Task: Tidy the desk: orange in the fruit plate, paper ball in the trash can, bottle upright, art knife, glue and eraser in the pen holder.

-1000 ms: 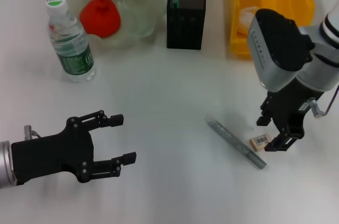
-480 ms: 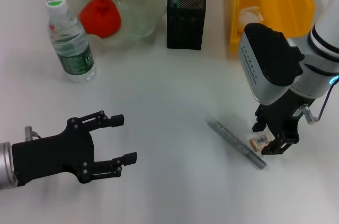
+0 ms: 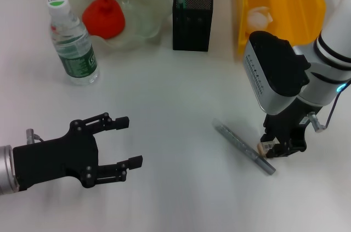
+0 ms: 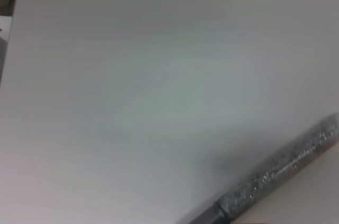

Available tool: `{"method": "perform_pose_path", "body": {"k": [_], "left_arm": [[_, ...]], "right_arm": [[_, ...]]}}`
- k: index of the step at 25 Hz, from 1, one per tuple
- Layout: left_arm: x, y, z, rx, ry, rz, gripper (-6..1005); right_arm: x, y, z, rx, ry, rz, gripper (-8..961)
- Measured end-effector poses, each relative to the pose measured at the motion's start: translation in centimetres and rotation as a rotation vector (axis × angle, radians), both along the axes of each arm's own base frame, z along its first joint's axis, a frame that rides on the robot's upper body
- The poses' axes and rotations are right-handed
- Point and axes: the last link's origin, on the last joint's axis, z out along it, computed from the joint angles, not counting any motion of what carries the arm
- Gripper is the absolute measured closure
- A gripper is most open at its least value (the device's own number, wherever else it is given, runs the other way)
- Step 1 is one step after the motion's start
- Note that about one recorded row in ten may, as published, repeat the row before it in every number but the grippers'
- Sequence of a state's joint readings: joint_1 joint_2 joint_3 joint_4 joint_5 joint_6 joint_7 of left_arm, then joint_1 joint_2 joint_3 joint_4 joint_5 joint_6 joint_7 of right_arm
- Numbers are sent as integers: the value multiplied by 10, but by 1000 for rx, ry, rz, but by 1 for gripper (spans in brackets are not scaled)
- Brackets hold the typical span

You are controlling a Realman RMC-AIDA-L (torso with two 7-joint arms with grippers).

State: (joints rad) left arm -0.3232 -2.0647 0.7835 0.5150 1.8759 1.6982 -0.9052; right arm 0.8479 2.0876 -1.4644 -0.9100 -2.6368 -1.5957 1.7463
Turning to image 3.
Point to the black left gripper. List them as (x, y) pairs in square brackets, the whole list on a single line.
[(55, 158)]

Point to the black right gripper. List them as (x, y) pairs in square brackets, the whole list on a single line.
[(290, 122)]

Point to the beige eraser with barcode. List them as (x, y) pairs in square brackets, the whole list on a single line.
[(264, 148)]

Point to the grey marker pen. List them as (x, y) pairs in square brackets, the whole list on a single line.
[(241, 144)]

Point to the clear bottle green label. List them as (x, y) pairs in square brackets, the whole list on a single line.
[(76, 56)]

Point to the white paper ball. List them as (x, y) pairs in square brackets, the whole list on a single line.
[(257, 19)]

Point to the red orange fruit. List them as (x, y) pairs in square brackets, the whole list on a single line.
[(104, 18)]

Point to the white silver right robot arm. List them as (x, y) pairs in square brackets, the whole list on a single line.
[(329, 56)]

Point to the translucent wavy fruit plate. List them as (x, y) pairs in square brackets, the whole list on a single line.
[(148, 10)]

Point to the black mesh pen holder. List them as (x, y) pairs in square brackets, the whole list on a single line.
[(192, 23)]

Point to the yellow plastic bin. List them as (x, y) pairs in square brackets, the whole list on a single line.
[(290, 1)]

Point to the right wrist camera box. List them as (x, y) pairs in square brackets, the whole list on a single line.
[(277, 67)]

